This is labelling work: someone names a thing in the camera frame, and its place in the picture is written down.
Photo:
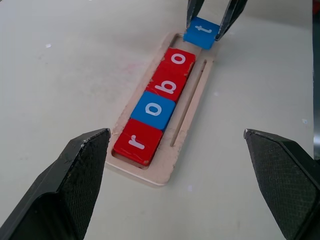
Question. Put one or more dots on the red tile o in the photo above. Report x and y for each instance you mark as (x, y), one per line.
(175, 68)

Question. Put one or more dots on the red tile letter b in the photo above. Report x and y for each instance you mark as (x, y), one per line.
(172, 75)

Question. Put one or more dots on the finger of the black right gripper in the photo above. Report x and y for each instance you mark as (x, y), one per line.
(193, 10)
(232, 15)

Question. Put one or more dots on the red tile letter r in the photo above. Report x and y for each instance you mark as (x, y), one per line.
(150, 152)

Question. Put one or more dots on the blue tile letter t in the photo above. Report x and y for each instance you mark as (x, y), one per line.
(197, 37)

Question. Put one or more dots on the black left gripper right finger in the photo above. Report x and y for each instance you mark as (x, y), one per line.
(285, 185)

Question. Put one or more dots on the blue tile letter o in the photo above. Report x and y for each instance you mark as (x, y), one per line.
(165, 120)

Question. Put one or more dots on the wooden letter tray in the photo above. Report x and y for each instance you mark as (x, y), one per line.
(160, 175)

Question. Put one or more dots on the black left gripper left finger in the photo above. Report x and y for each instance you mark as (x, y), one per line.
(62, 190)

